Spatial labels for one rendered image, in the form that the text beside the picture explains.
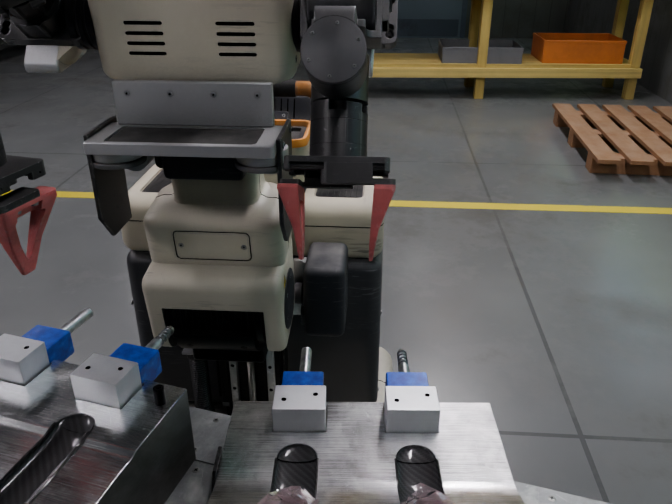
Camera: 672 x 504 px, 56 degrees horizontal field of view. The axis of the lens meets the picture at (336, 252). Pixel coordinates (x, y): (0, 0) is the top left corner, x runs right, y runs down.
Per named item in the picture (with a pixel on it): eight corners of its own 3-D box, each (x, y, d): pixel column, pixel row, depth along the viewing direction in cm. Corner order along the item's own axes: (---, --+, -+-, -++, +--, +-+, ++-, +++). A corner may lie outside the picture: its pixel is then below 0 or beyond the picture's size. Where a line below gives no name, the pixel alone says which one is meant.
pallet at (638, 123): (761, 185, 359) (768, 165, 354) (596, 181, 365) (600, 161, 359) (665, 121, 483) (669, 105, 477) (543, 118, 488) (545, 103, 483)
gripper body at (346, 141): (390, 176, 60) (391, 97, 60) (282, 174, 60) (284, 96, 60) (387, 183, 66) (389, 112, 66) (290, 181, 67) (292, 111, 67)
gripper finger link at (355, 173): (393, 262, 60) (396, 163, 60) (318, 260, 60) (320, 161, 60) (391, 260, 67) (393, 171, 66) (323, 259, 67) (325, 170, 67)
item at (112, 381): (154, 344, 72) (148, 303, 70) (194, 352, 71) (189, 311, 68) (79, 419, 61) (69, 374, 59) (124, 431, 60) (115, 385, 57)
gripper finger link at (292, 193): (349, 261, 60) (352, 162, 60) (274, 259, 60) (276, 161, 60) (351, 259, 67) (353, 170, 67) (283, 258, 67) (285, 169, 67)
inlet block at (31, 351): (75, 327, 75) (66, 288, 73) (111, 335, 74) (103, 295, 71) (-10, 396, 64) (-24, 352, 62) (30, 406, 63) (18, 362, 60)
